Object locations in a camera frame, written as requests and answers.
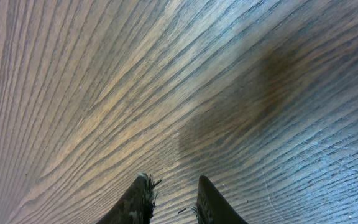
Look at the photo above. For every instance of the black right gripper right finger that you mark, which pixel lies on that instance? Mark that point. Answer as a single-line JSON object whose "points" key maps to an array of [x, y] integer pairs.
{"points": [[211, 207]]}

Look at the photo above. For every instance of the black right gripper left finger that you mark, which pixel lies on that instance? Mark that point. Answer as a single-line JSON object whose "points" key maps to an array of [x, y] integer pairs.
{"points": [[136, 206]]}

